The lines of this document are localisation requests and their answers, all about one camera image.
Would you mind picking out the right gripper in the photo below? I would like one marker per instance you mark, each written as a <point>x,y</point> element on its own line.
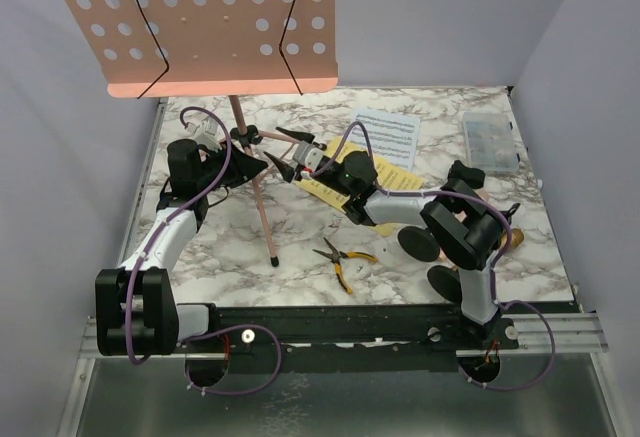
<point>330,176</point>

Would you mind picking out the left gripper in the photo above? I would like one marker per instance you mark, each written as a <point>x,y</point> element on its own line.
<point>242,167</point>

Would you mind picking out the pink perforated music stand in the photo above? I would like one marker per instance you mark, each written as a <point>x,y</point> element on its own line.
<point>231,48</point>

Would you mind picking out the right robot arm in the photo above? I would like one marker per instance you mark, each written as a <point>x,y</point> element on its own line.
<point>370,205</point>

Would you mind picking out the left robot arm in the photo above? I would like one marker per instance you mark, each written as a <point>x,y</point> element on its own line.
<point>136,313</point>

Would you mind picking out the yellow sheet music page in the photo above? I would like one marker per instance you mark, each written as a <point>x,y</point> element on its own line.
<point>390,177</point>

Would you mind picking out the white sheet music page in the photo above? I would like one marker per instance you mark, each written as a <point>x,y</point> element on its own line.
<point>393,136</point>

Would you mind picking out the clear plastic parts box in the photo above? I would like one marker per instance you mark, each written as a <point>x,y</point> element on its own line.
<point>489,143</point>

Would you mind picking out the black mic stand front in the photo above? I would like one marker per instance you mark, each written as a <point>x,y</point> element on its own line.
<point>442,282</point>

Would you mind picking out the gold toy microphone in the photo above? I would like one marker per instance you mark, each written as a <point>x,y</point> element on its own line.
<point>517,238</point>

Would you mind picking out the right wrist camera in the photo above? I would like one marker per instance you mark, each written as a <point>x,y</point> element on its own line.
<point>306,159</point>

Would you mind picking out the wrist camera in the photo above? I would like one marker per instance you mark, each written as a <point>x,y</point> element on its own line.
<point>204,134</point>
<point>306,159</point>

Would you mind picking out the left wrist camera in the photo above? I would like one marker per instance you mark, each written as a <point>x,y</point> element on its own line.
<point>204,134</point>

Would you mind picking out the yellow handled pliers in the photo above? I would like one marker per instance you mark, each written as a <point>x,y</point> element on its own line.
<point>337,256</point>

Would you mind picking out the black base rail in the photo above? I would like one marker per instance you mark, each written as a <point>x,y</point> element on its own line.
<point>318,339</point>

